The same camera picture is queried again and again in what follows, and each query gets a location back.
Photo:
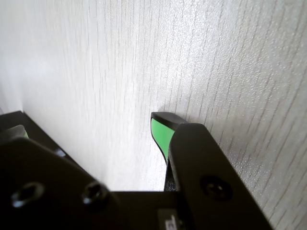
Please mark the black cardboard box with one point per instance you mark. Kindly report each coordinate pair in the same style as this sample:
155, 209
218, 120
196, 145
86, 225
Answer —
36, 129

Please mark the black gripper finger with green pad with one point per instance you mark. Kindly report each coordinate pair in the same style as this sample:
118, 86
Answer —
48, 182
204, 167

